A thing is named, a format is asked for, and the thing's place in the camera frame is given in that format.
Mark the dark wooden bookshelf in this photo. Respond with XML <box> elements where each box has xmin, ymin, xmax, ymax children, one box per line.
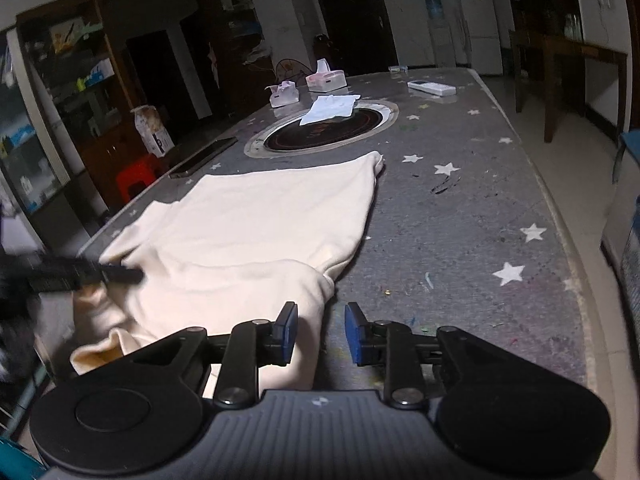
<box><xmin>501</xmin><ymin>0</ymin><xmax>586</xmax><ymax>46</ymax></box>

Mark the black smartphone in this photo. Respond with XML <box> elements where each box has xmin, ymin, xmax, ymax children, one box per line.
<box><xmin>169</xmin><ymin>136</ymin><xmax>239</xmax><ymax>179</ymax></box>

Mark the glass display cabinet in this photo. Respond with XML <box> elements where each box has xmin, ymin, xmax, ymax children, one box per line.
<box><xmin>0</xmin><ymin>27</ymin><xmax>72</xmax><ymax>216</ymax></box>

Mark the white tissue box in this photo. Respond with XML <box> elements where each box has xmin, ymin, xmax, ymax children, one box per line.
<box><xmin>305</xmin><ymin>59</ymin><xmax>347</xmax><ymax>92</ymax></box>

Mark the white remote control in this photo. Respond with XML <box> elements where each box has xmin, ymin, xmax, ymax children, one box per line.
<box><xmin>407</xmin><ymin>79</ymin><xmax>457</xmax><ymax>97</ymax></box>

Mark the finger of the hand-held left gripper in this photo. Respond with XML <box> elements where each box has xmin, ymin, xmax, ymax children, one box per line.
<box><xmin>30</xmin><ymin>256</ymin><xmax>145</xmax><ymax>292</ymax></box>

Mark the electric fan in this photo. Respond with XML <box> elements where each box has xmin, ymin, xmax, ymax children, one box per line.
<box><xmin>273</xmin><ymin>58</ymin><xmax>310</xmax><ymax>85</ymax></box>

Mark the white paper bag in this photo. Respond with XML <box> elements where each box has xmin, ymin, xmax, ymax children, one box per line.
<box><xmin>131</xmin><ymin>105</ymin><xmax>174</xmax><ymax>157</ymax></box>

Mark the white refrigerator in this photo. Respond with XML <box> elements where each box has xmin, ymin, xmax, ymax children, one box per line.
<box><xmin>454</xmin><ymin>0</ymin><xmax>504</xmax><ymax>77</ymax></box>

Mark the water dispenser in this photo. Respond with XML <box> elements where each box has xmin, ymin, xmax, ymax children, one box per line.
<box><xmin>425</xmin><ymin>0</ymin><xmax>457</xmax><ymax>68</ymax></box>

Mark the dark wooden cabinet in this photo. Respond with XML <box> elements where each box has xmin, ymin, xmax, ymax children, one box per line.
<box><xmin>16</xmin><ymin>0</ymin><xmax>276</xmax><ymax>211</ymax></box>

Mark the cream sweatshirt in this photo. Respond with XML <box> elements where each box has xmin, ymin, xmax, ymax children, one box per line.
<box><xmin>70</xmin><ymin>151</ymin><xmax>386</xmax><ymax>390</ymax></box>

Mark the dark wooden side table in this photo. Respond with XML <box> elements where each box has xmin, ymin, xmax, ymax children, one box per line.
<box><xmin>508</xmin><ymin>29</ymin><xmax>628</xmax><ymax>143</ymax></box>

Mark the white folded cloth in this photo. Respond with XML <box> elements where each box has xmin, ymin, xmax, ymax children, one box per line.
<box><xmin>299</xmin><ymin>93</ymin><xmax>362</xmax><ymax>127</ymax></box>

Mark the round black induction cooktop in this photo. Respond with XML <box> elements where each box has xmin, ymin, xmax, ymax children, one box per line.
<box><xmin>244</xmin><ymin>100</ymin><xmax>399</xmax><ymax>157</ymax></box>

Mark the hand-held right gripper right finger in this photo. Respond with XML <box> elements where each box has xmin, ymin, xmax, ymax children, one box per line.
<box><xmin>344</xmin><ymin>302</ymin><xmax>501</xmax><ymax>408</ymax></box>

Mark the red plastic stool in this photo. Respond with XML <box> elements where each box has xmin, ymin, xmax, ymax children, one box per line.
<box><xmin>115</xmin><ymin>154</ymin><xmax>166</xmax><ymax>201</ymax></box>

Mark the dark wooden door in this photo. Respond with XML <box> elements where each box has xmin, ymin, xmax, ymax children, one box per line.
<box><xmin>311</xmin><ymin>0</ymin><xmax>399</xmax><ymax>77</ymax></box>

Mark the pink wet wipes box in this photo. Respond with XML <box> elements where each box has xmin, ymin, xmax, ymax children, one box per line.
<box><xmin>265</xmin><ymin>80</ymin><xmax>302</xmax><ymax>108</ymax></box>

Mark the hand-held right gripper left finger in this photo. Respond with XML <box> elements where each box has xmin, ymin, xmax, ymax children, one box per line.
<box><xmin>131</xmin><ymin>301</ymin><xmax>300</xmax><ymax>407</ymax></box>

